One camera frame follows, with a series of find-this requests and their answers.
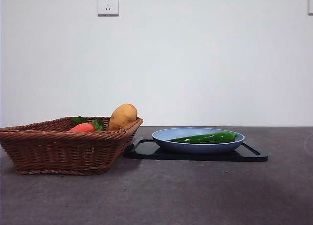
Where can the blue round plate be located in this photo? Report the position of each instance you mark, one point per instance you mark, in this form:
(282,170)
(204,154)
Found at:
(195,148)

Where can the green chili pepper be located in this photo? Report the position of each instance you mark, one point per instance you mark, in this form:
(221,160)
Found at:
(207,138)

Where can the black tray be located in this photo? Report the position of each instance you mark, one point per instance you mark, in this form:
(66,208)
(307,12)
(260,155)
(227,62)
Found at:
(195,157)

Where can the red carrot with green leaves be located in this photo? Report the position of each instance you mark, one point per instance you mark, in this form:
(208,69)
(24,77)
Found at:
(83,127)

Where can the white wall plate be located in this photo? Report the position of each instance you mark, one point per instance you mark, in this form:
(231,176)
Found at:
(310,3)

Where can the brown wicker basket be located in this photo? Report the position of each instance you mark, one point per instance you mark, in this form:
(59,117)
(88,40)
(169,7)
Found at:
(61,149)

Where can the white wall socket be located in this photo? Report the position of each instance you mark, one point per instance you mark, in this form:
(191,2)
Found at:
(108,4)

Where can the tan potato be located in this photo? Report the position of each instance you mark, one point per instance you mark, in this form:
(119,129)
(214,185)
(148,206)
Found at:
(122,116)

